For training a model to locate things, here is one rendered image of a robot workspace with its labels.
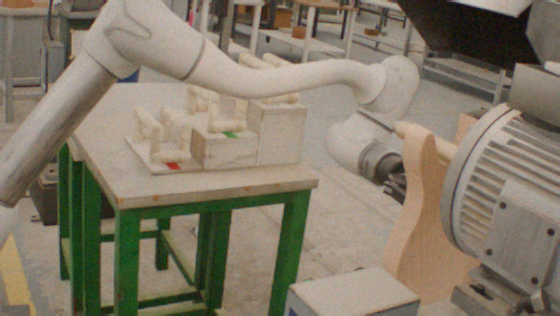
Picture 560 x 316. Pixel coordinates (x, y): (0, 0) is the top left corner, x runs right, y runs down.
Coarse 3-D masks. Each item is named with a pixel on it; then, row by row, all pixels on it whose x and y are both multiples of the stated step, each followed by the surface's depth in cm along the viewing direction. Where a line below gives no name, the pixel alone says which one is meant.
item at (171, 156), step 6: (174, 150) 160; (180, 150) 160; (156, 156) 156; (162, 156) 157; (168, 156) 158; (174, 156) 158; (180, 156) 159; (186, 156) 160; (156, 162) 157; (162, 162) 158; (168, 162) 159
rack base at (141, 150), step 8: (128, 144) 171; (136, 144) 170; (144, 144) 171; (168, 144) 174; (176, 144) 175; (136, 152) 165; (144, 152) 165; (144, 160) 160; (192, 160) 164; (152, 168) 155; (160, 168) 156; (168, 168) 157; (184, 168) 158; (192, 168) 160; (200, 168) 161
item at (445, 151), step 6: (402, 126) 106; (408, 126) 105; (396, 132) 107; (402, 132) 105; (402, 138) 106; (438, 138) 100; (438, 144) 98; (444, 144) 98; (450, 144) 97; (438, 150) 98; (444, 150) 97; (450, 150) 96; (438, 156) 98; (444, 156) 97; (450, 156) 96; (450, 162) 96
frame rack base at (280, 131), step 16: (224, 96) 184; (224, 112) 184; (256, 112) 167; (272, 112) 166; (288, 112) 168; (304, 112) 171; (256, 128) 167; (272, 128) 168; (288, 128) 170; (272, 144) 170; (288, 144) 172; (256, 160) 169; (272, 160) 172; (288, 160) 174
